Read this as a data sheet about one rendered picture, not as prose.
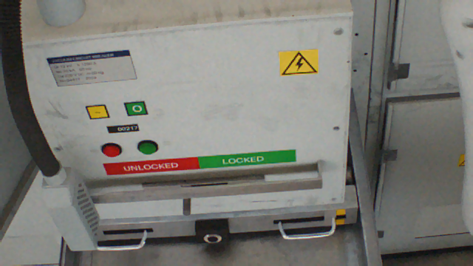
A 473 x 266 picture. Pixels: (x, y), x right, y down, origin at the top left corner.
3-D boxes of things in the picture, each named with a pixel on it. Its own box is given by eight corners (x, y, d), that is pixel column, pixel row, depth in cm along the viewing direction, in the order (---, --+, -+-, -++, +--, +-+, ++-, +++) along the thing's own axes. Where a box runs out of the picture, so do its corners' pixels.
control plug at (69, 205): (97, 250, 117) (68, 195, 103) (70, 252, 117) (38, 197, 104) (100, 212, 122) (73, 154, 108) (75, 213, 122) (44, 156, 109)
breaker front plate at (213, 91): (342, 211, 129) (352, 21, 91) (85, 228, 131) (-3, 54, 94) (341, 205, 129) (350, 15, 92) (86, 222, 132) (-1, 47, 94)
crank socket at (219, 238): (230, 244, 131) (227, 231, 127) (198, 246, 131) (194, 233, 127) (230, 231, 133) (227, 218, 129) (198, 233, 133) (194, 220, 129)
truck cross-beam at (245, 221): (356, 223, 132) (358, 207, 127) (77, 241, 135) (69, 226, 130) (353, 201, 135) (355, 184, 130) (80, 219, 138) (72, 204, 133)
